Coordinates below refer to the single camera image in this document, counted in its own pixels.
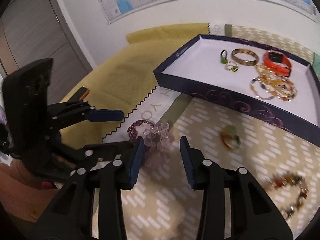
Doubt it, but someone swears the purple garnet bead bracelet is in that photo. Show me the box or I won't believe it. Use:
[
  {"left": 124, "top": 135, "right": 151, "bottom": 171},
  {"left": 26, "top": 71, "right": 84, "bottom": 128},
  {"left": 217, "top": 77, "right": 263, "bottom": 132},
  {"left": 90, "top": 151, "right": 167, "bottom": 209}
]
[{"left": 126, "top": 119, "right": 156, "bottom": 142}]

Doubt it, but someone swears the large amber stone bracelet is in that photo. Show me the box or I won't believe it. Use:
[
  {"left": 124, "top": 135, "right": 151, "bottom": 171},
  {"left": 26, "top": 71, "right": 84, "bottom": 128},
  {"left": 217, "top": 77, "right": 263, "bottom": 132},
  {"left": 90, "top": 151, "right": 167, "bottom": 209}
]
[{"left": 263, "top": 171, "right": 309, "bottom": 221}]

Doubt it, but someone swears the clear pink crystal bracelet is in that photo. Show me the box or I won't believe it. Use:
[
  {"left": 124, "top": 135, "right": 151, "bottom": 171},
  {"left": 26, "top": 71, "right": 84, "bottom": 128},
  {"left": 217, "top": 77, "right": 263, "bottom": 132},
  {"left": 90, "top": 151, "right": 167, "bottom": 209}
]
[{"left": 142, "top": 122, "right": 173, "bottom": 165}]

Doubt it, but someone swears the orange green jade ring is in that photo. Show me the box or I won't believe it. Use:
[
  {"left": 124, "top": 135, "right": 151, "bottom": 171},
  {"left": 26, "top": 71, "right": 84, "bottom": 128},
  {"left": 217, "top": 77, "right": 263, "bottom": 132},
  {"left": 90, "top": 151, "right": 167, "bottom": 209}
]
[{"left": 220, "top": 125, "right": 241, "bottom": 151}]

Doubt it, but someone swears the multicolour agate bead bracelet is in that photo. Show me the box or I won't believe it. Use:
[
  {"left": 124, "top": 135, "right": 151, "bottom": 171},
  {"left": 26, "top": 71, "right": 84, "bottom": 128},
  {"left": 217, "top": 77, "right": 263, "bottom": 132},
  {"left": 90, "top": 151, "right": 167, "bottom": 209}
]
[{"left": 249, "top": 76, "right": 298, "bottom": 103}]

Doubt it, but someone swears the black and green ring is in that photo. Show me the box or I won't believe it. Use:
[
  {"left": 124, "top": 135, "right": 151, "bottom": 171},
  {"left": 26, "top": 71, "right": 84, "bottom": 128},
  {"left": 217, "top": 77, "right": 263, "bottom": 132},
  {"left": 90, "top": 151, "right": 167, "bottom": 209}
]
[{"left": 219, "top": 49, "right": 229, "bottom": 65}]

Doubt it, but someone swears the green gold ring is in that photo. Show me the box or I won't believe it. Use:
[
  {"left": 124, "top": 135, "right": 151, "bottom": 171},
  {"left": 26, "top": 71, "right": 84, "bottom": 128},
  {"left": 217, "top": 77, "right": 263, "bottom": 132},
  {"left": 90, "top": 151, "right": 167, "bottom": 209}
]
[{"left": 224, "top": 61, "right": 239, "bottom": 73}]

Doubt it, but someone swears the tortoiseshell amber bangle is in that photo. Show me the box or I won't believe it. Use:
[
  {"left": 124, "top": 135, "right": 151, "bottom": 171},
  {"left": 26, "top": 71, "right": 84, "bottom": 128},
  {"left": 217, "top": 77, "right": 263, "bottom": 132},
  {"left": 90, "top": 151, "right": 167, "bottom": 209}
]
[{"left": 231, "top": 48, "right": 259, "bottom": 66}]

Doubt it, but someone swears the orange smart watch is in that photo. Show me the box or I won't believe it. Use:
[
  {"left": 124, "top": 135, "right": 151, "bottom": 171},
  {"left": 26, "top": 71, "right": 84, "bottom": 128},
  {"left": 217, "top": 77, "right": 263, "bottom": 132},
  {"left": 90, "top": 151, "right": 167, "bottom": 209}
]
[{"left": 263, "top": 50, "right": 292, "bottom": 77}]

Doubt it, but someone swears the dark blue jewelry box tray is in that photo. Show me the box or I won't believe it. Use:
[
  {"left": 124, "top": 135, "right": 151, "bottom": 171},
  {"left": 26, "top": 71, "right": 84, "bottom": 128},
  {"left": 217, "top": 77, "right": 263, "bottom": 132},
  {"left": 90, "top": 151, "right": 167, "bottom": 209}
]
[{"left": 153, "top": 35, "right": 319, "bottom": 145}]

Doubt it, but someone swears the person's left hand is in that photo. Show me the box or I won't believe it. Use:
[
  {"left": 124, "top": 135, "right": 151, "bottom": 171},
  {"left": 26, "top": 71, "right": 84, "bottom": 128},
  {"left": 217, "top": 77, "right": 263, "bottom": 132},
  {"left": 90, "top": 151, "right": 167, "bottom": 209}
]
[{"left": 1, "top": 159, "right": 58, "bottom": 223}]

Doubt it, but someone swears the black phone orange case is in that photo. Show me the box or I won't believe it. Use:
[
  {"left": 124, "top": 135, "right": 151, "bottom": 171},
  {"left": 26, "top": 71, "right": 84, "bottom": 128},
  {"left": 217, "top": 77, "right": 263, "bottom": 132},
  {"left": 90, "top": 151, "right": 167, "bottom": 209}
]
[{"left": 68, "top": 87, "right": 89, "bottom": 102}]

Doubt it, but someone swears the yellow checked bedsheet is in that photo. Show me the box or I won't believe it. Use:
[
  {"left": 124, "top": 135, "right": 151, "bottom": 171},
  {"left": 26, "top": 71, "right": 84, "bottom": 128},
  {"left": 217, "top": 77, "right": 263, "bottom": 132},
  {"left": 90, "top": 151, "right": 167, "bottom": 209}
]
[{"left": 58, "top": 23, "right": 211, "bottom": 149}]

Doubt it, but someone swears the grey wardrobe door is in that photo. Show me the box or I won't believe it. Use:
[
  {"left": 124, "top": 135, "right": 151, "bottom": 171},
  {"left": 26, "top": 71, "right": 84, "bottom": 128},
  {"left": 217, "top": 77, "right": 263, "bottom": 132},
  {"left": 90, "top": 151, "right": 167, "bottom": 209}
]
[{"left": 1, "top": 0, "right": 92, "bottom": 104}]

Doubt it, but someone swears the black camera mount box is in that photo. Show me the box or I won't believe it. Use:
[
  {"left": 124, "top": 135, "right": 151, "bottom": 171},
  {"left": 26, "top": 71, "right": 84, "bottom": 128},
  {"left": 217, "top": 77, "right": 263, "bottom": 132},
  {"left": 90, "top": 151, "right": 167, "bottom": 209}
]
[{"left": 2, "top": 58, "right": 53, "bottom": 145}]

